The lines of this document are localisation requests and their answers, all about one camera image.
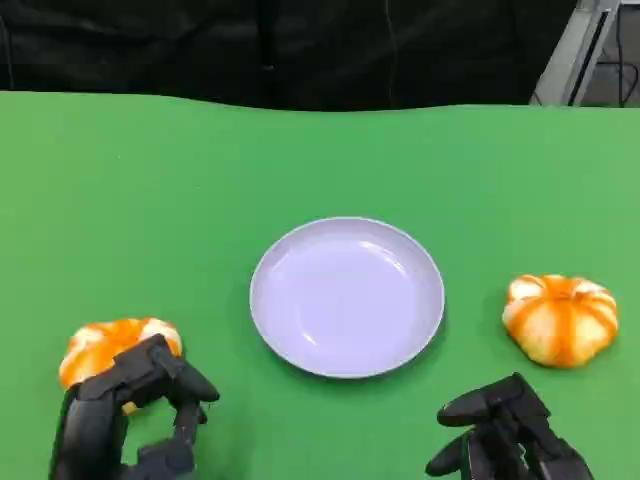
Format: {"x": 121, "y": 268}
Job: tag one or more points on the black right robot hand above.
{"x": 515, "y": 425}

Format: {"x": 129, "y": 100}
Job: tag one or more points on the lilac plate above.
{"x": 347, "y": 297}

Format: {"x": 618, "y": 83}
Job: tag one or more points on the orange white toy bread roll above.
{"x": 100, "y": 345}
{"x": 560, "y": 320}

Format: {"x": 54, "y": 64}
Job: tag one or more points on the green table cloth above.
{"x": 320, "y": 200}

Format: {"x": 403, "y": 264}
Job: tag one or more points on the grey metal frame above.
{"x": 575, "y": 55}

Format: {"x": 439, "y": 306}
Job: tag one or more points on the black backdrop curtain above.
{"x": 270, "y": 50}

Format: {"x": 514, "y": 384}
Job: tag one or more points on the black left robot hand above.
{"x": 100, "y": 400}

